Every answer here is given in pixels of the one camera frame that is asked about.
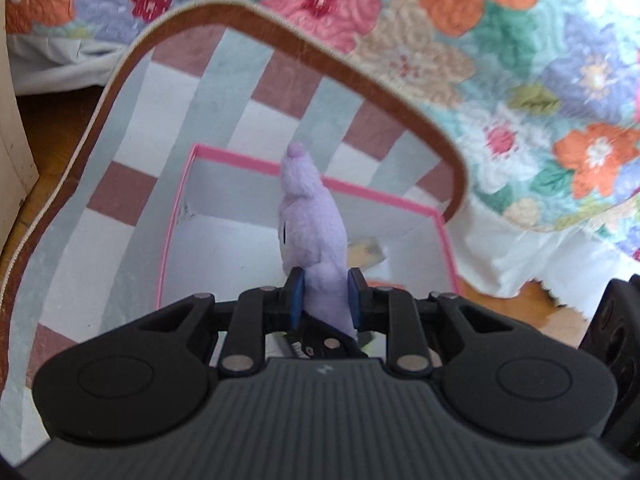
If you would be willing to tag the purple plush toy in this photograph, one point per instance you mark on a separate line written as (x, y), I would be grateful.
(313, 238)

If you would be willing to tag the orange white small box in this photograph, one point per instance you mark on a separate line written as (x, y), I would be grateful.
(375, 282)

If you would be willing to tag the checkered brown-edged rug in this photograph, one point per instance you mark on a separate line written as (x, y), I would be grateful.
(222, 75)

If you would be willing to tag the floral quilt bedspread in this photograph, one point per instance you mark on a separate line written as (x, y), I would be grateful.
(541, 95)

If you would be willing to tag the gold perfume bottle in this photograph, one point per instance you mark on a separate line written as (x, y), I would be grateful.
(365, 253)

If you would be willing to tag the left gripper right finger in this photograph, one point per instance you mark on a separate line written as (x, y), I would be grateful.
(392, 312)

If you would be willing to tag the pink cardboard box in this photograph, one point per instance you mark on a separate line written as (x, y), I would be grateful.
(224, 240)

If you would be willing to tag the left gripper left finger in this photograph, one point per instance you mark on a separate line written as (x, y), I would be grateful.
(257, 313)

